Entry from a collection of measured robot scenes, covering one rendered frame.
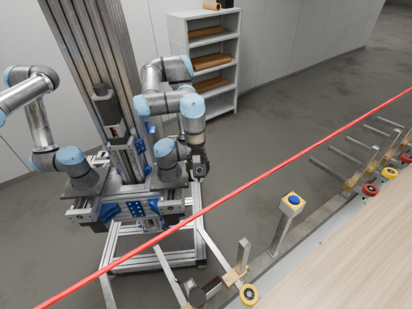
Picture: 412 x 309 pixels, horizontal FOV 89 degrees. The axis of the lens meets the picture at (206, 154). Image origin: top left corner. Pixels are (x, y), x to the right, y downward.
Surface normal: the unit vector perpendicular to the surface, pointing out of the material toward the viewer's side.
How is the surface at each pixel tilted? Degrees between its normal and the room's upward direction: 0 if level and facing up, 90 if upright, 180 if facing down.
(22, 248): 0
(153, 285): 0
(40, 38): 90
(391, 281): 0
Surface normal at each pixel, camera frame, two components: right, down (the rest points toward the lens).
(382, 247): -0.04, -0.75
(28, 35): 0.58, 0.53
